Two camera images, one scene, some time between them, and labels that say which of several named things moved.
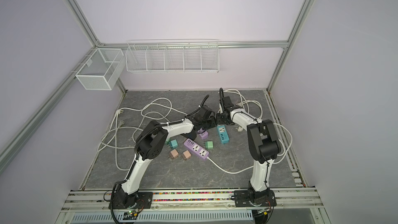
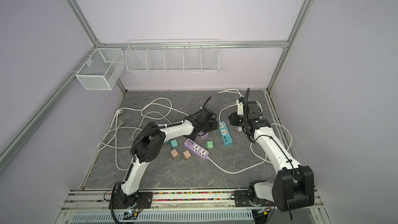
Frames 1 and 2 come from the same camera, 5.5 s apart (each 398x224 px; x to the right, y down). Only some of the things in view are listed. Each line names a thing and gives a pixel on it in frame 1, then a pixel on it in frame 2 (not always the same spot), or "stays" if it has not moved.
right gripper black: (219, 121) → (233, 120)
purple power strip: (196, 149) stays
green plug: (209, 144) stays
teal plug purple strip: (173, 143) stays
